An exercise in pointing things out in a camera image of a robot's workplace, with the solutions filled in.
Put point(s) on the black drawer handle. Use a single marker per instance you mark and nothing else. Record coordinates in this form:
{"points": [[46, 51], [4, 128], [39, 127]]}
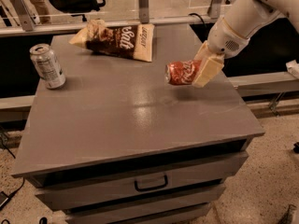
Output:
{"points": [[151, 184]]}

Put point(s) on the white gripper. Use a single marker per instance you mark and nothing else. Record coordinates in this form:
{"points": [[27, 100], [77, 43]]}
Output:
{"points": [[224, 39]]}

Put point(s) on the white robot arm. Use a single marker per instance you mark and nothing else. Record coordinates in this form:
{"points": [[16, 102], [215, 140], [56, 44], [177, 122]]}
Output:
{"points": [[249, 16]]}

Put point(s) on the brown salt chip bag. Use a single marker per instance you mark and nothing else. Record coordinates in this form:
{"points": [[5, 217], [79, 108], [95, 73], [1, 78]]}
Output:
{"points": [[129, 42]]}

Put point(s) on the silver soda can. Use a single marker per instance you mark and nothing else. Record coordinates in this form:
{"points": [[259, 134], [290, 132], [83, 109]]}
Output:
{"points": [[47, 66]]}

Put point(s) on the person legs in khaki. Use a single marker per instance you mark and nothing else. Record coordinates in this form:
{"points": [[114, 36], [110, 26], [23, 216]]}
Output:
{"points": [[42, 11]]}

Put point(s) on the red crushed coke can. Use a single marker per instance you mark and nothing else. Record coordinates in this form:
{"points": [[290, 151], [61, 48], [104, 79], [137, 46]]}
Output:
{"points": [[181, 73]]}

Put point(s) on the grey drawer cabinet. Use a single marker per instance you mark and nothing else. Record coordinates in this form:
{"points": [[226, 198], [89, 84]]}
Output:
{"points": [[117, 120]]}

